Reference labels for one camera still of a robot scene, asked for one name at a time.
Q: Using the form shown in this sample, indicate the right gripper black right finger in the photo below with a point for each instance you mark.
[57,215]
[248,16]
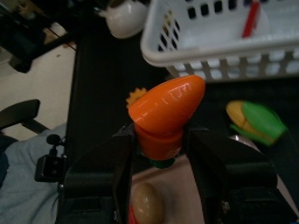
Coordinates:
[233,180]

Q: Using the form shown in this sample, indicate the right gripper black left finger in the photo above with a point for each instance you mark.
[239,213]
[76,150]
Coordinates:
[97,180]

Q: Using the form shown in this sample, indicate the orange toy carrot top piece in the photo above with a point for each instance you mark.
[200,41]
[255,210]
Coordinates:
[158,145]

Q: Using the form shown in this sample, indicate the orange toy carrot tip piece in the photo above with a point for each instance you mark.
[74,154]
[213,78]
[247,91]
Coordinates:
[167,105]

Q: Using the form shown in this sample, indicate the pink rectangular plate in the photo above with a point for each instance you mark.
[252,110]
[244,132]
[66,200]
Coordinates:
[179,192]

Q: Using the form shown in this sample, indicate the beige toy egg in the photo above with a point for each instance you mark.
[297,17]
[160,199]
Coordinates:
[146,204]

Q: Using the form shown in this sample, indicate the person's leg in light jeans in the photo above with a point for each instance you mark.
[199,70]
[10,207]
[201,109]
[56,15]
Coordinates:
[22,186]

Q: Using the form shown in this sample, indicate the toy corn with green husk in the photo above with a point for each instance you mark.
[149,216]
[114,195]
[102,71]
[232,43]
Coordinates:
[259,122]

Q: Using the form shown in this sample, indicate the yellow flower-shaped toy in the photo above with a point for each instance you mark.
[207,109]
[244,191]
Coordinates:
[134,95]

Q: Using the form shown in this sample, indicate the black office chair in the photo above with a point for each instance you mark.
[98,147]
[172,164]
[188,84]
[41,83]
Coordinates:
[18,112]

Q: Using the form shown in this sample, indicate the white plastic perforated basket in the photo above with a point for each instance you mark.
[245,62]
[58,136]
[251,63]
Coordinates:
[217,52]

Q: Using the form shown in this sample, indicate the white toy teapot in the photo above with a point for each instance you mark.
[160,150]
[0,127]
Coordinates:
[124,20]

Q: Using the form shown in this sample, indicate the red toy stick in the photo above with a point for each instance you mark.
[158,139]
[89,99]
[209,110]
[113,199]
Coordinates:
[251,19]

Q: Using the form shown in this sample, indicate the black camera with microphone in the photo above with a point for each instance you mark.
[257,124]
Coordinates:
[50,169]

